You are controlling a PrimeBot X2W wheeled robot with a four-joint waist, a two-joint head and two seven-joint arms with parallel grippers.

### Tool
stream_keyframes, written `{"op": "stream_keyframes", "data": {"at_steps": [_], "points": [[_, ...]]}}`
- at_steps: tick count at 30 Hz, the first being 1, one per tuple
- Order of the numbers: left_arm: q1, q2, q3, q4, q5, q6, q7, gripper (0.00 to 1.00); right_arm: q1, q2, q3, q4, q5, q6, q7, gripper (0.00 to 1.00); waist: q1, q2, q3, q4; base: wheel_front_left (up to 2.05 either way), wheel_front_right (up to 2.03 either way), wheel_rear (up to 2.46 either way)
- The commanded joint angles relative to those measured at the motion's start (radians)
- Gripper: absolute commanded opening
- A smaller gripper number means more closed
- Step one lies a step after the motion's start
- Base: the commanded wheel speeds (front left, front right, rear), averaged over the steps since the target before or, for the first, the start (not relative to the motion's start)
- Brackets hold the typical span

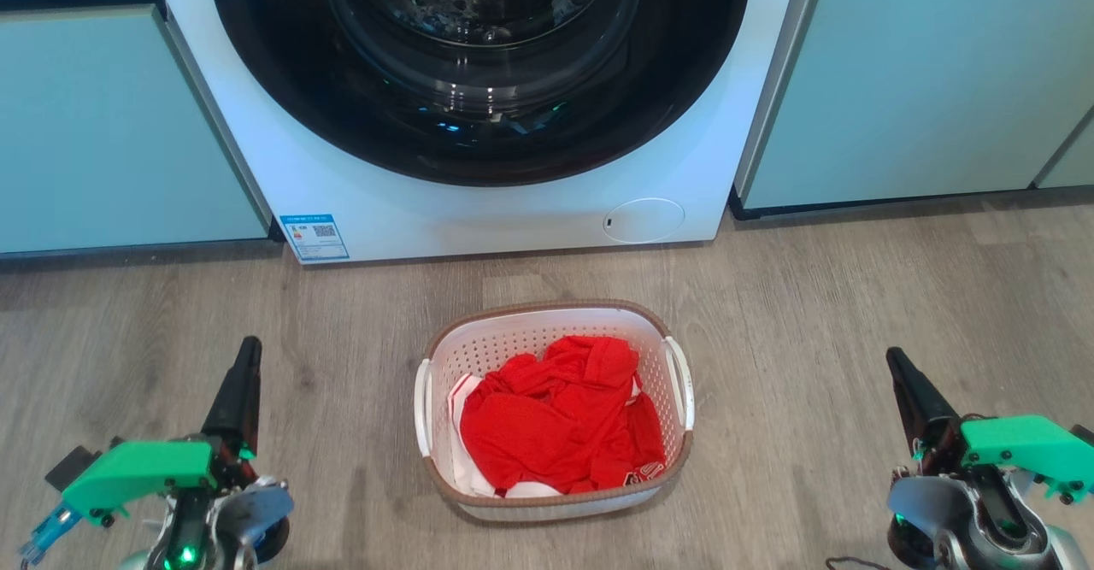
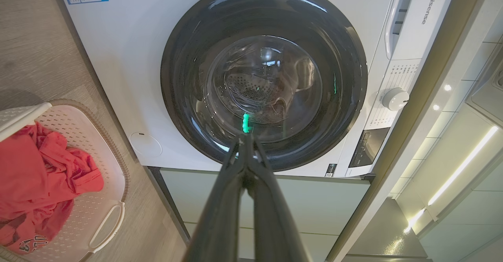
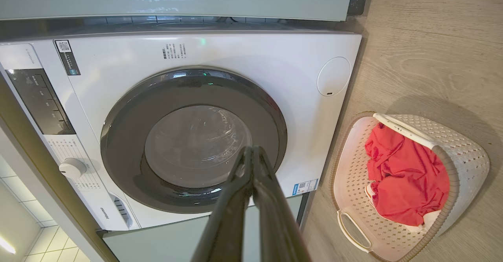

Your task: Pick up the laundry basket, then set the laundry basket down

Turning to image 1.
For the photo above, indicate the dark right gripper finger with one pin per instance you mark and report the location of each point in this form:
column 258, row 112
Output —
column 914, row 417
column 943, row 426

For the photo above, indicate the green grey left gripper body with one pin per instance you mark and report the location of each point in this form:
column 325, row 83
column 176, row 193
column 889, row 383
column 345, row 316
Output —
column 141, row 472

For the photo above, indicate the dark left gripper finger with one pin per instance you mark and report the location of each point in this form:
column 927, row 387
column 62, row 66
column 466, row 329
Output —
column 226, row 405
column 249, row 414

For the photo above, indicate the green grey right gripper body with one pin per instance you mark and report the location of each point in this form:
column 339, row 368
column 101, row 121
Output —
column 1021, row 446

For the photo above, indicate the white perforated laundry basket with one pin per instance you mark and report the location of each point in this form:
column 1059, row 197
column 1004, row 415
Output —
column 547, row 318

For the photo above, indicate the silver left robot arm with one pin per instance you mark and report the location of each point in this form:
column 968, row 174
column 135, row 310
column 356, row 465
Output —
column 137, row 561

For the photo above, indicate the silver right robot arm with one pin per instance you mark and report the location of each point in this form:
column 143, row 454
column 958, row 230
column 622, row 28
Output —
column 1066, row 551

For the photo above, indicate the blue energy label sticker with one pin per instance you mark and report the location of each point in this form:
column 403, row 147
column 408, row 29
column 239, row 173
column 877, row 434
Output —
column 314, row 238

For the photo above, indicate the white garment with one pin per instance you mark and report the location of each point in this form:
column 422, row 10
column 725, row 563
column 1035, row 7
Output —
column 463, row 467

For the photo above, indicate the white front-load washing machine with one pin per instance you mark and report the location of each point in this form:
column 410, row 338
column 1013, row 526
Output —
column 385, row 211

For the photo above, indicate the narrow teal cabinet door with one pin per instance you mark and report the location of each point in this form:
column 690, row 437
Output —
column 1075, row 160

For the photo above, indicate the red mesh garment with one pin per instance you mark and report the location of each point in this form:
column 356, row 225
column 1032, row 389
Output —
column 544, row 420

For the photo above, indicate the large teal cabinet door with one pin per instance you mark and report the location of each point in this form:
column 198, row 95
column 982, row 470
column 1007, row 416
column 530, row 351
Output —
column 111, row 126

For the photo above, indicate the black round washer door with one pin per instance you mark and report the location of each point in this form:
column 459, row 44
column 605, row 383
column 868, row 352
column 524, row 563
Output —
column 256, row 83

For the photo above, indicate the round white filter cover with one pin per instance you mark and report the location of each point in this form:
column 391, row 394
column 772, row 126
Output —
column 644, row 220

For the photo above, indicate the wide teal cabinet panel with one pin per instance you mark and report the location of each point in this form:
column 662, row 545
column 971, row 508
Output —
column 923, row 74

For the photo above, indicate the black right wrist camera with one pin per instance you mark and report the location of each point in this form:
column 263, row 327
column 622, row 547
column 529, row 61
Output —
column 1083, row 435

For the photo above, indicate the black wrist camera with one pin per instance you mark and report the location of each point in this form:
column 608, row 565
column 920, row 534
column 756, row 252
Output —
column 1083, row 435
column 73, row 466

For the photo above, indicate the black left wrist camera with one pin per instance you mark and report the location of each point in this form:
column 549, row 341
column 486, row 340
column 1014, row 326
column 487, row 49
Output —
column 73, row 466

